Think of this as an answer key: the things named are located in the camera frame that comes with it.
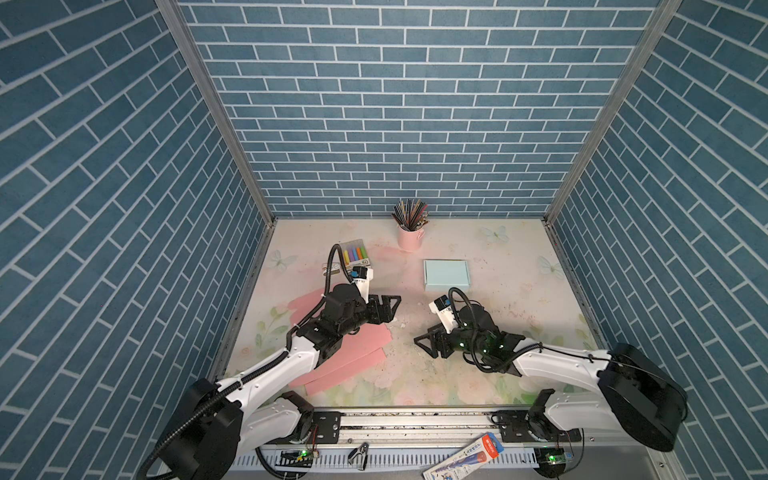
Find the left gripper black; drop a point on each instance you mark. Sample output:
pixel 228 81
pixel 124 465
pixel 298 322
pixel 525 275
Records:
pixel 386 314

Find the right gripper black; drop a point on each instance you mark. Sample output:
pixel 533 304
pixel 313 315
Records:
pixel 434 345

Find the light blue paper box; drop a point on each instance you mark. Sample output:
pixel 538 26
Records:
pixel 442 274

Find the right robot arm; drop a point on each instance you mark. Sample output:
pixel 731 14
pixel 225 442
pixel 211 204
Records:
pixel 617 390

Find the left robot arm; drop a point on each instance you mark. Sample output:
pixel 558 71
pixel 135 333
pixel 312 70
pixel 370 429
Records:
pixel 214 422

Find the pink flat paper box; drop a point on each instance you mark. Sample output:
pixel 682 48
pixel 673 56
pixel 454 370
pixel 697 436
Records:
pixel 356 354

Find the clear highlighter marker pack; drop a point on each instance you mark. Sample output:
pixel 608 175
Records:
pixel 354 254

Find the pink metal pencil cup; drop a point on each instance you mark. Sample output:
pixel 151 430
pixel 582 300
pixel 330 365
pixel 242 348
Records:
pixel 410 240

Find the bundle of coloured pencils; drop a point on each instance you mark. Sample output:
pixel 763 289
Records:
pixel 410 215

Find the red blue pen package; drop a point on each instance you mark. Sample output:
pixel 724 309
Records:
pixel 471 458

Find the black metal clip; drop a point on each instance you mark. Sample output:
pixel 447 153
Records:
pixel 358 457

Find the round black device green light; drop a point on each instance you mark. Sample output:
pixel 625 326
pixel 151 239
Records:
pixel 551 462

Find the small green circuit board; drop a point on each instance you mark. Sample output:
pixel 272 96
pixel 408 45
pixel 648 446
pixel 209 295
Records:
pixel 296 459

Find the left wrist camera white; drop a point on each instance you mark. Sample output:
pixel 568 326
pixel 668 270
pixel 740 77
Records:
pixel 362 277

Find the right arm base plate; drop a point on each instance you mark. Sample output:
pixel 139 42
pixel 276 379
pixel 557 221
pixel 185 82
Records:
pixel 520 426

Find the aluminium mounting rail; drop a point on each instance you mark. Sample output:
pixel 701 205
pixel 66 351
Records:
pixel 419 439

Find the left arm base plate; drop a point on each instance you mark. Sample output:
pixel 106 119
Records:
pixel 322 428

